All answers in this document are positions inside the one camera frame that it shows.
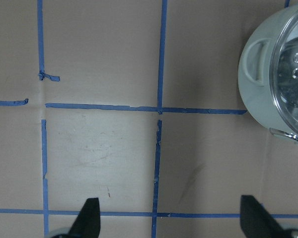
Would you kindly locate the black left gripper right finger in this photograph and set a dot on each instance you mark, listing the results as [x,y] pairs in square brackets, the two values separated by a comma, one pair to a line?
[256,222]

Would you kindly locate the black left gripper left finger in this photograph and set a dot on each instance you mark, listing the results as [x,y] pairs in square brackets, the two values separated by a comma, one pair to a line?
[87,223]

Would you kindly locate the glass pot lid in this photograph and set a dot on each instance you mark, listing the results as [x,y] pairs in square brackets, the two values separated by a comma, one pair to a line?
[284,75]

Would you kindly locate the pale green electric pot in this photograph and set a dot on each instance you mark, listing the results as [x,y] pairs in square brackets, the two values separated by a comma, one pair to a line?
[254,73]

